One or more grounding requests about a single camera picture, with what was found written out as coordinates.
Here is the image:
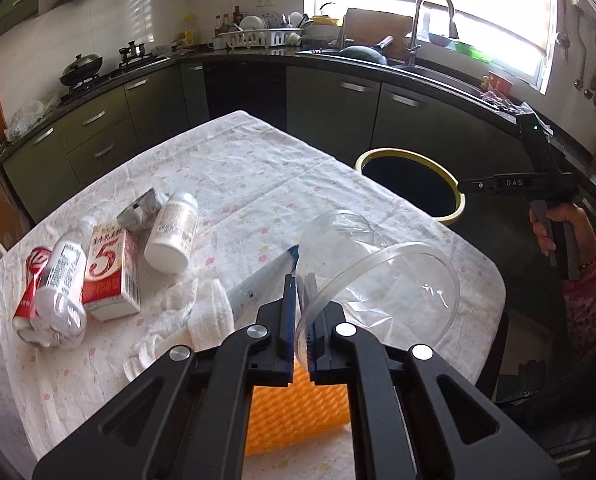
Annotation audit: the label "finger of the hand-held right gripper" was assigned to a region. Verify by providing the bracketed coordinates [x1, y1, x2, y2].
[456, 173, 544, 196]

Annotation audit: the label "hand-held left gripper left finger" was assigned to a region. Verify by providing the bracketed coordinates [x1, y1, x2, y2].
[32, 274, 299, 480]

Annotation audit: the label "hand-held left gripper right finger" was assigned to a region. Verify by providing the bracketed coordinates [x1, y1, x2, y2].
[303, 272, 561, 480]

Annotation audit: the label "orange foam fruit net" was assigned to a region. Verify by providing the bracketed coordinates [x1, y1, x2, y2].
[245, 370, 351, 457]

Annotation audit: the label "yellow-rimmed blue waste bin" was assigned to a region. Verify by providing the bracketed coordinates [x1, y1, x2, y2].
[354, 148, 466, 225]

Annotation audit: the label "clear plastic container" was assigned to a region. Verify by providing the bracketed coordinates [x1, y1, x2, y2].
[294, 210, 461, 376]

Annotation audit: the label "red and white milk carton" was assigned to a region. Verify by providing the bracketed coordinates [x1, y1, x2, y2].
[82, 224, 142, 322]

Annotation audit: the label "clear plastic bottle white label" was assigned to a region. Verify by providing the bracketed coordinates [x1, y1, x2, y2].
[29, 216, 98, 349]

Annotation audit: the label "red and white can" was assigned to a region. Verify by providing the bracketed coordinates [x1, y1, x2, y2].
[12, 246, 54, 341]

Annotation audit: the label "person's right forearm pink sleeve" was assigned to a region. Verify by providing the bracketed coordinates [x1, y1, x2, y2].
[562, 240, 596, 348]

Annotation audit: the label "person's right hand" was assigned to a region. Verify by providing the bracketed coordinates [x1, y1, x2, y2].
[528, 203, 596, 272]

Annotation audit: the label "white and blue tube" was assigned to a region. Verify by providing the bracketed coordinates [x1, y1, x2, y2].
[225, 245, 301, 322]

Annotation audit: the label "crumpled white tissue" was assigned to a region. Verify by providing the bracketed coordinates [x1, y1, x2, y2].
[123, 277, 237, 382]

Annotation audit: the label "green plastic basin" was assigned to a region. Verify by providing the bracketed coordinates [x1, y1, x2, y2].
[428, 30, 493, 64]

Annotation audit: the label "white floral tablecloth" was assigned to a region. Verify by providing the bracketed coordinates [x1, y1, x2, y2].
[0, 109, 507, 480]

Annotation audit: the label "white pill bottle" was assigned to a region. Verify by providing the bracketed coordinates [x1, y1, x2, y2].
[144, 191, 199, 274]

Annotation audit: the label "steel kitchen faucet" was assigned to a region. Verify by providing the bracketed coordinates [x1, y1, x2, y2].
[404, 0, 459, 67]

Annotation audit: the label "green kitchen cabinets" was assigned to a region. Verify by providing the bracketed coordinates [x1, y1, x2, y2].
[0, 60, 528, 222]

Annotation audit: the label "small grey box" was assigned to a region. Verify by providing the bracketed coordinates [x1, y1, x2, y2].
[116, 187, 169, 231]

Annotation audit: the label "brown cutting board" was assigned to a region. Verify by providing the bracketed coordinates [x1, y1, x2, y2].
[342, 8, 413, 46]

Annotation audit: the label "white dish rack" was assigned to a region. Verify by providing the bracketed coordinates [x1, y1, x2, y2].
[219, 27, 303, 51]

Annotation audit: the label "black gas hob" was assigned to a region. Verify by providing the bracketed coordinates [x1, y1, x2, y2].
[58, 55, 175, 97]

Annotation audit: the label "steel pressure cooker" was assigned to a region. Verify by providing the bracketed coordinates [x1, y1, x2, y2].
[118, 40, 153, 64]

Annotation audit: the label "black lidded wok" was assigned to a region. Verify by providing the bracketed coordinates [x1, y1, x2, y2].
[59, 53, 104, 87]

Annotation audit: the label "crumpled clear plastic bag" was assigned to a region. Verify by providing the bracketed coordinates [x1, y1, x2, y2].
[5, 100, 62, 134]

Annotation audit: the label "dark wok with handle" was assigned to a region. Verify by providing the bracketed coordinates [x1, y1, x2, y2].
[338, 35, 395, 64]

